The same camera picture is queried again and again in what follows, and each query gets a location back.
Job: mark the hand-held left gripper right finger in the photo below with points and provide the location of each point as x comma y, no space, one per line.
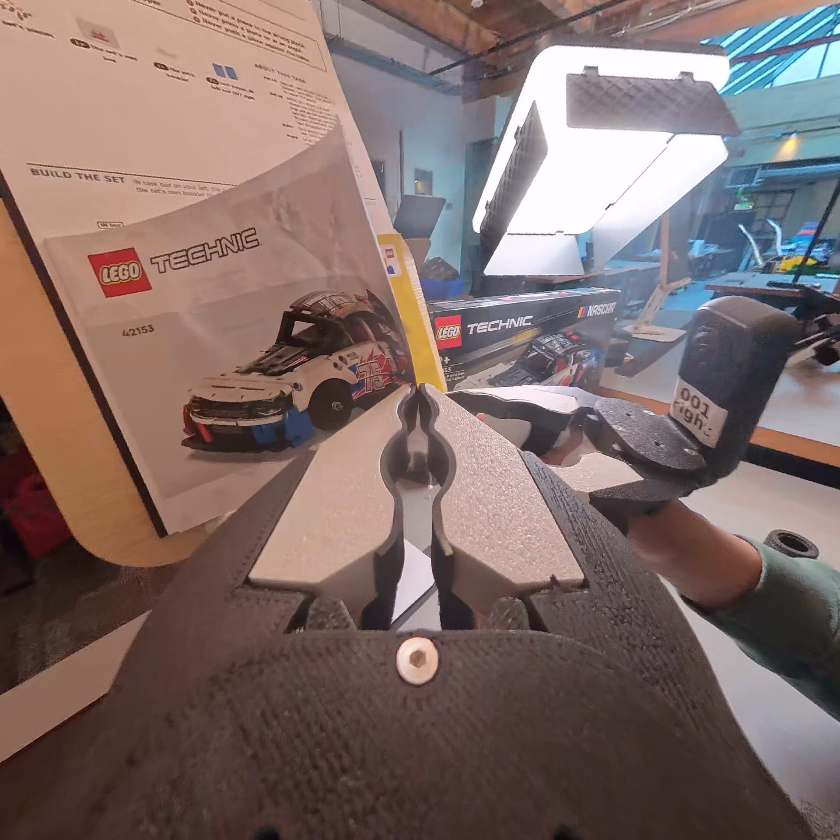
512,524

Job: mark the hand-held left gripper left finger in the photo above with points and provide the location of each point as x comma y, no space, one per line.
322,519

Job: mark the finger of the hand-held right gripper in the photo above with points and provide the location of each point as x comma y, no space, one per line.
525,399
593,477

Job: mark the black lego set box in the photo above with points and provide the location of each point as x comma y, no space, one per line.
525,327

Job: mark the lego instruction booklet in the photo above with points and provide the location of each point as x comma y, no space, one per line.
229,294

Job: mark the wooden board document stand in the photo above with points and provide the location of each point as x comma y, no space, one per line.
66,459

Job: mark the person's right forearm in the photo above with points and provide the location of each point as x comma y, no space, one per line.
788,623

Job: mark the person's right hand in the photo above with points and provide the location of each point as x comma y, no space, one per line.
696,551

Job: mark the pale wooden light stand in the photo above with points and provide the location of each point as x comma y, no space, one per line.
656,294

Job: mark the black rubber tyre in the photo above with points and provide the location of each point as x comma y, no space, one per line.
778,544

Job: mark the white softbox light panel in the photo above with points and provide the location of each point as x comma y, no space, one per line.
623,170

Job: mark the white printed instruction sheet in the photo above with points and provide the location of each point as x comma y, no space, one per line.
165,117

